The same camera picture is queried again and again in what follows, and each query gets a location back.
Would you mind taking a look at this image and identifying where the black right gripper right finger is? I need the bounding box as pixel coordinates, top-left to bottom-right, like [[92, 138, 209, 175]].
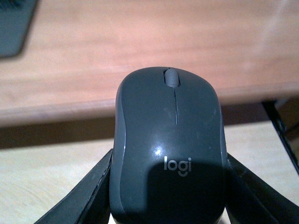
[[226, 154, 299, 224]]

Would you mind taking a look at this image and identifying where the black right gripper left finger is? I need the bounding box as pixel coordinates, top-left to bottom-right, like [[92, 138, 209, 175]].
[[36, 150, 112, 224]]

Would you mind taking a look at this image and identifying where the dark grey logi mouse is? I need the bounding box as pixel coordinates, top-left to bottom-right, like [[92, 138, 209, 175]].
[[109, 67, 227, 224]]

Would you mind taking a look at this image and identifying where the wooden desk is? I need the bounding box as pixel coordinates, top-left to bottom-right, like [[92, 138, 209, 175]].
[[0, 0, 299, 127]]

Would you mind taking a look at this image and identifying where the grey open laptop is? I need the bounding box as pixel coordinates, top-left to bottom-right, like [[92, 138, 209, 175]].
[[0, 0, 37, 58]]

